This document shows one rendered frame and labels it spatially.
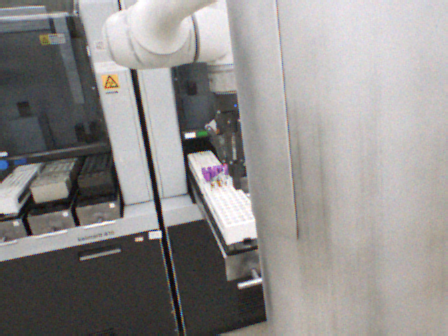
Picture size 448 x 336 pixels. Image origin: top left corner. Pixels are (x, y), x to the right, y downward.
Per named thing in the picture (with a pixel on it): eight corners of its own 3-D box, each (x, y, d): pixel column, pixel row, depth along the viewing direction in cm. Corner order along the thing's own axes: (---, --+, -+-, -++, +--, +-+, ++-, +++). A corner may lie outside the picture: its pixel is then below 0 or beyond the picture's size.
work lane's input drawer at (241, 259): (185, 180, 141) (182, 161, 137) (215, 175, 143) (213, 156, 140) (231, 294, 75) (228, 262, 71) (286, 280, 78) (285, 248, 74)
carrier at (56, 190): (71, 194, 116) (66, 179, 113) (70, 197, 114) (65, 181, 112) (36, 201, 113) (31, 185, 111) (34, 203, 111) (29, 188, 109)
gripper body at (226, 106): (242, 87, 76) (244, 125, 79) (207, 91, 74) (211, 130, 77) (253, 90, 69) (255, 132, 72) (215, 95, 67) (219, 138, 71)
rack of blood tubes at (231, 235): (203, 199, 107) (201, 182, 104) (232, 193, 109) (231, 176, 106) (227, 249, 80) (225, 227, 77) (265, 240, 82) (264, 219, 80)
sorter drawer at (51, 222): (69, 168, 170) (64, 152, 166) (96, 164, 172) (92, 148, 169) (29, 243, 104) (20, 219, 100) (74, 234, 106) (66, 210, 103)
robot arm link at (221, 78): (202, 65, 72) (205, 92, 75) (211, 67, 64) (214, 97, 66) (241, 61, 74) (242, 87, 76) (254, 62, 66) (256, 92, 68)
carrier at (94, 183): (114, 187, 119) (111, 172, 117) (114, 189, 117) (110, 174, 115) (81, 192, 116) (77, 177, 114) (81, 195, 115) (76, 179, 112)
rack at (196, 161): (188, 168, 135) (186, 154, 133) (211, 164, 137) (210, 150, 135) (202, 197, 108) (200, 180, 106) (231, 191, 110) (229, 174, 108)
